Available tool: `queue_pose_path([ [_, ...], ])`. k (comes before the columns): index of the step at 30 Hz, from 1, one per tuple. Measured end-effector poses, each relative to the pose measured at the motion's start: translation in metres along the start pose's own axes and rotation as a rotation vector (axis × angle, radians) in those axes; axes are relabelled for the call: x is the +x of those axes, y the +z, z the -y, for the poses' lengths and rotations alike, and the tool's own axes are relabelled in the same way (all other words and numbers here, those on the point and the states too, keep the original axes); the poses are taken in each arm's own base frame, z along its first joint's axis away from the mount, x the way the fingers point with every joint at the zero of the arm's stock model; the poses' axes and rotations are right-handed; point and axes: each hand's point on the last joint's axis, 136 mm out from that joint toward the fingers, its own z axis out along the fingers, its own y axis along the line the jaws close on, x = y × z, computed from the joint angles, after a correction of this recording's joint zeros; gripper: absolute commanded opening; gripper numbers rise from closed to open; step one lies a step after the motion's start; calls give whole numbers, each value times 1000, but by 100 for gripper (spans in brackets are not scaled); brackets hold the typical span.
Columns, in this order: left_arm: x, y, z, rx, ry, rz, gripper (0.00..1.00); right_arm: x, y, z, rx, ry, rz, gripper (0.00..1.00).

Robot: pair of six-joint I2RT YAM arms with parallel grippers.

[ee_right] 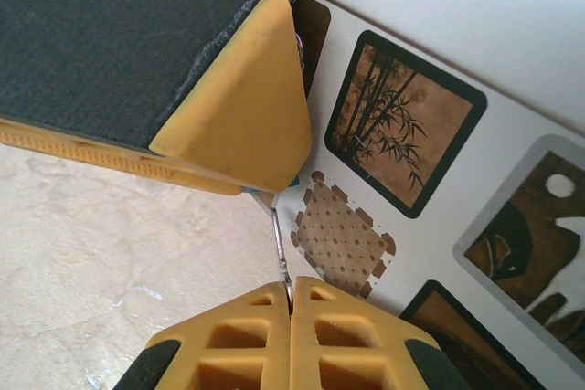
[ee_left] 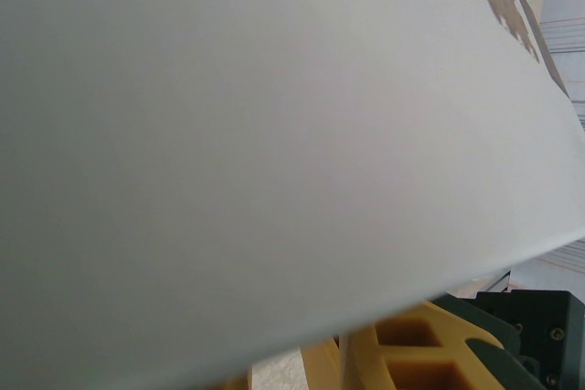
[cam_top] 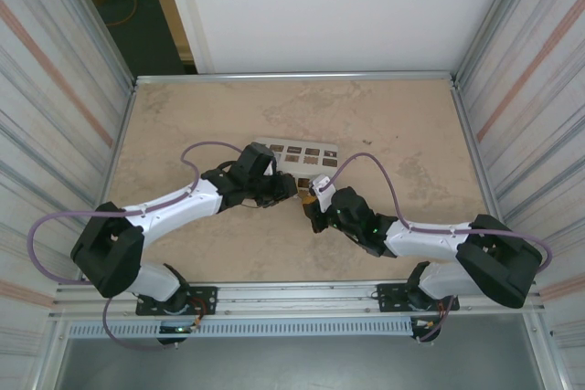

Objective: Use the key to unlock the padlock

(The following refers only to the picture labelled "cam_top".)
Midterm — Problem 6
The aluminium frame post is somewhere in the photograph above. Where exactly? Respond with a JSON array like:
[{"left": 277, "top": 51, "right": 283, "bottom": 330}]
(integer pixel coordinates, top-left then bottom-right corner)
[
  {"left": 450, "top": 0, "right": 536, "bottom": 86},
  {"left": 61, "top": 0, "right": 138, "bottom": 92}
]

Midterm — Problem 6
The white box with picture tiles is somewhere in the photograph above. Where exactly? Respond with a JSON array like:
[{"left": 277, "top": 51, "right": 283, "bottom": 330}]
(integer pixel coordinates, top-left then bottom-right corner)
[{"left": 252, "top": 135, "right": 341, "bottom": 197}]

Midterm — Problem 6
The aluminium table side rail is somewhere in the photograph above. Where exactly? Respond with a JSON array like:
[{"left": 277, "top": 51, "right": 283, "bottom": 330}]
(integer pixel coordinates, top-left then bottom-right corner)
[
  {"left": 81, "top": 81, "right": 138, "bottom": 284},
  {"left": 450, "top": 81, "right": 508, "bottom": 245}
]

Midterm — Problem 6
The grey metal panel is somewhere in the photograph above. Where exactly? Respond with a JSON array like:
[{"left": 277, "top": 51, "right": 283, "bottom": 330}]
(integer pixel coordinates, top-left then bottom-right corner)
[{"left": 31, "top": 337, "right": 557, "bottom": 390}]

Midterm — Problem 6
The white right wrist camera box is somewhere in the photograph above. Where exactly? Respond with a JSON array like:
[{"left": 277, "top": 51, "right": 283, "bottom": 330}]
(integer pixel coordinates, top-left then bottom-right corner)
[{"left": 308, "top": 174, "right": 338, "bottom": 214}]

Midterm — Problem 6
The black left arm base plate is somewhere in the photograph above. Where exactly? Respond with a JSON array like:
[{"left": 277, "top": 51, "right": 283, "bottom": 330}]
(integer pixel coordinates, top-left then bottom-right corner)
[{"left": 135, "top": 286, "right": 218, "bottom": 316}]

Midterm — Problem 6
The white slotted cable duct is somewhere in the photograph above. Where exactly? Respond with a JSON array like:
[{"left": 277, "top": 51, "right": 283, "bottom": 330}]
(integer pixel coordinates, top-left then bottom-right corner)
[{"left": 68, "top": 319, "right": 415, "bottom": 339}]

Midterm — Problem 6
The aluminium table end rail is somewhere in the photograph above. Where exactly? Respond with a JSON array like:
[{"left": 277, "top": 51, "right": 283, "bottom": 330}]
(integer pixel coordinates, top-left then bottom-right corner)
[{"left": 133, "top": 70, "right": 458, "bottom": 86}]

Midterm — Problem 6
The orange floor cable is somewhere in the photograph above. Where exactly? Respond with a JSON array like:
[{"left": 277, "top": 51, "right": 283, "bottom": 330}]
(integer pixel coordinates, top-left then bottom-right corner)
[{"left": 107, "top": 0, "right": 141, "bottom": 26}]

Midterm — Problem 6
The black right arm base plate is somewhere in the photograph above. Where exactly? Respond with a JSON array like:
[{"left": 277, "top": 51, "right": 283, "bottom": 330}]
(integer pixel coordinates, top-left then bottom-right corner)
[{"left": 375, "top": 283, "right": 461, "bottom": 313}]

